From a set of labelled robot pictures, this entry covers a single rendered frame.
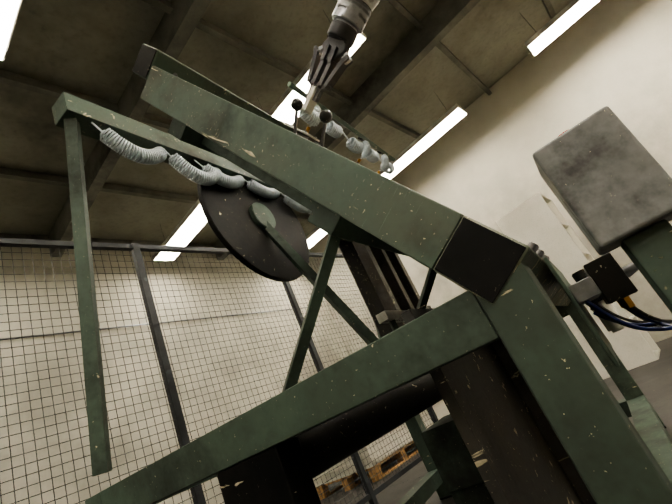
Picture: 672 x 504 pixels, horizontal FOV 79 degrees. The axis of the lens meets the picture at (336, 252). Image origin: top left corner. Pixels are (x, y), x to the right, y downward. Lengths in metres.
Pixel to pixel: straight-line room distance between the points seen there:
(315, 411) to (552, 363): 0.44
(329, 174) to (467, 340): 0.43
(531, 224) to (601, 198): 4.59
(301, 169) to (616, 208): 0.58
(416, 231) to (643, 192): 0.33
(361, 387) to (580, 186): 0.50
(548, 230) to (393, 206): 4.52
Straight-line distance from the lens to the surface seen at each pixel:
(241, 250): 2.06
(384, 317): 1.77
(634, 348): 5.18
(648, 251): 0.73
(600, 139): 0.74
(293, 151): 0.95
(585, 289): 0.97
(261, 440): 0.98
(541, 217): 5.28
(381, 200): 0.80
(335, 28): 1.17
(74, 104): 1.97
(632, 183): 0.72
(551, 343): 0.70
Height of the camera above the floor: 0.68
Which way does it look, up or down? 21 degrees up
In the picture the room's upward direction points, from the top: 25 degrees counter-clockwise
